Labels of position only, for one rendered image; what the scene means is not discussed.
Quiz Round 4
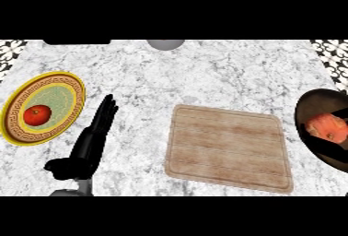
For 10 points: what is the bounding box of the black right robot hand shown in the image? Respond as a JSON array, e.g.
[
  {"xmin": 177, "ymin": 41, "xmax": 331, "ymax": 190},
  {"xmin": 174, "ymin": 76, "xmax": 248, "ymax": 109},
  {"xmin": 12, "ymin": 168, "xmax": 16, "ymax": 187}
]
[{"xmin": 311, "ymin": 105, "xmax": 348, "ymax": 161}]

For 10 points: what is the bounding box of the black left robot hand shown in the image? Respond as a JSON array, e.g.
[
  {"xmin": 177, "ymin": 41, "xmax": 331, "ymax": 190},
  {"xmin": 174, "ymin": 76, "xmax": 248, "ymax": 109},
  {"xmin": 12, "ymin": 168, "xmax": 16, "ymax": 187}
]
[{"xmin": 43, "ymin": 93, "xmax": 121, "ymax": 182}]

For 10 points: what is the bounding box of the dark round pan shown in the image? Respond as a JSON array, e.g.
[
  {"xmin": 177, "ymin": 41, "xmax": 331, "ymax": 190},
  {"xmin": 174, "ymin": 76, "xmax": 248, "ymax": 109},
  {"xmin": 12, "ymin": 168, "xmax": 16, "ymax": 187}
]
[{"xmin": 294, "ymin": 88, "xmax": 348, "ymax": 170}]

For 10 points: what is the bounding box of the pale wooden cutting board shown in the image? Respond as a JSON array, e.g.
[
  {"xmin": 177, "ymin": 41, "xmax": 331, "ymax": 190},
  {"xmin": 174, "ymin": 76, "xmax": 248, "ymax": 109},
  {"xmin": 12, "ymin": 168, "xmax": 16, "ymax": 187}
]
[{"xmin": 164, "ymin": 103, "xmax": 295, "ymax": 195}]

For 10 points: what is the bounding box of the red tomato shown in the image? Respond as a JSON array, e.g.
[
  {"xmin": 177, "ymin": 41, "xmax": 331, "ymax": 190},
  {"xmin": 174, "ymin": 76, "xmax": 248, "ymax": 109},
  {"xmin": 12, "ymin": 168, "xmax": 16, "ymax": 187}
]
[{"xmin": 22, "ymin": 104, "xmax": 53, "ymax": 126}]

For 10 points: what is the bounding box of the yellow rimmed patterned plate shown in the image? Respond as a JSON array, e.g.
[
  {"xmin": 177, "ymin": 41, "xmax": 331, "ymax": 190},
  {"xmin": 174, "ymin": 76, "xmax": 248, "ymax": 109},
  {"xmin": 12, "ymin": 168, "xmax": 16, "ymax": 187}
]
[{"xmin": 0, "ymin": 71, "xmax": 87, "ymax": 147}]

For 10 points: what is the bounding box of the grey round object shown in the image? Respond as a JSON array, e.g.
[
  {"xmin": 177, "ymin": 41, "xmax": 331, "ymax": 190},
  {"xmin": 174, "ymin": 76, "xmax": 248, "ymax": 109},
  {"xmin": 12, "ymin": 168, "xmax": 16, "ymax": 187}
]
[{"xmin": 146, "ymin": 39, "xmax": 186, "ymax": 52}]

